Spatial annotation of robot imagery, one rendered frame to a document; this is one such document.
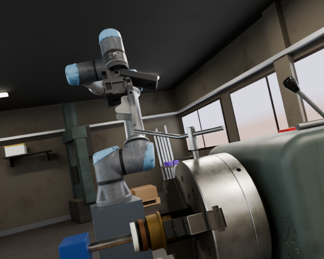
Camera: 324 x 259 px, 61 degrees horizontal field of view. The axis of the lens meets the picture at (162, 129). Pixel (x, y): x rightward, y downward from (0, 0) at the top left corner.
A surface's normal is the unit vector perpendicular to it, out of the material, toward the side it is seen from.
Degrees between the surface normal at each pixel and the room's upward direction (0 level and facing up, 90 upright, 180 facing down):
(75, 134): 90
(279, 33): 90
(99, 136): 90
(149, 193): 90
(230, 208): 73
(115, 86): 67
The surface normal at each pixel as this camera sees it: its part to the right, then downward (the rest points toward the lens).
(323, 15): -0.94, 0.16
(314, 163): 0.18, -0.11
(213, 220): 0.13, -0.33
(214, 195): 0.05, -0.60
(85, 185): 0.54, -0.19
